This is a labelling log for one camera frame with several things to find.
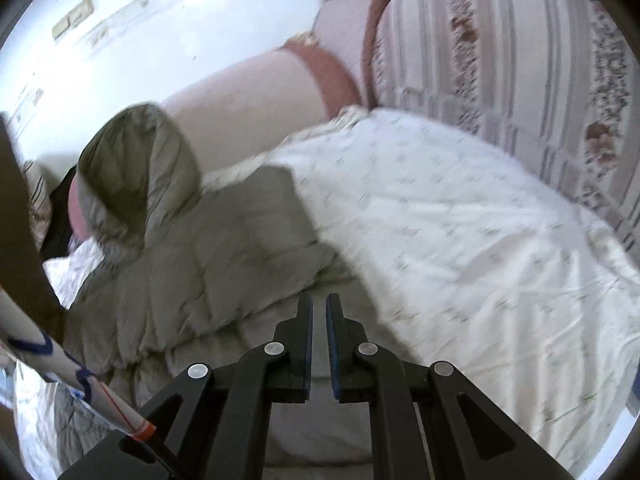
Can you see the beige fabric scrap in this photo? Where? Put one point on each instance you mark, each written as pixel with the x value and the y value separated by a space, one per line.
pixel 302 38

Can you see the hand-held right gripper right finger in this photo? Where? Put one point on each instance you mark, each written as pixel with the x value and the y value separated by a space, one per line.
pixel 336 325

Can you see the white patterned bed sheet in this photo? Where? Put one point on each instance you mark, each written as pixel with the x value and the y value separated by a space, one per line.
pixel 450 240

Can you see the white tube with orange band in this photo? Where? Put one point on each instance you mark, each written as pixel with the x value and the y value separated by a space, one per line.
pixel 60 360

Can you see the small striped floral cushion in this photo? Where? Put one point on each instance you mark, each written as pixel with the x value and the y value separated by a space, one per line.
pixel 37 195

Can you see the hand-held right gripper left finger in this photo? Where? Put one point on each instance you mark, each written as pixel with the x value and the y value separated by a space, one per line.
pixel 301 325

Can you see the pink sofa corner backrest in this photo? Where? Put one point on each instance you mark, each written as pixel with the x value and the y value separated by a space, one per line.
pixel 345 25

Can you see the floral wall border strip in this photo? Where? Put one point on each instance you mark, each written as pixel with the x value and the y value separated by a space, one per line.
pixel 145 0

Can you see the long pink sofa bolster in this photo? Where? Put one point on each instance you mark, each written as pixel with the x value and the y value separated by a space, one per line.
pixel 225 105

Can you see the dark cloth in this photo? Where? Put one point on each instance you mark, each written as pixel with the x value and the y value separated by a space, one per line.
pixel 57 220

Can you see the beige wall switch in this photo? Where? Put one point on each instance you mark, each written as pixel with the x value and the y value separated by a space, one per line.
pixel 72 19

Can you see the large striped floral cushion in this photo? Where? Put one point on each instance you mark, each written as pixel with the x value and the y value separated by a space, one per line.
pixel 500 60

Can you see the olive puffer jacket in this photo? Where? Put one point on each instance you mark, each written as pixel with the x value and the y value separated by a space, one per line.
pixel 200 270

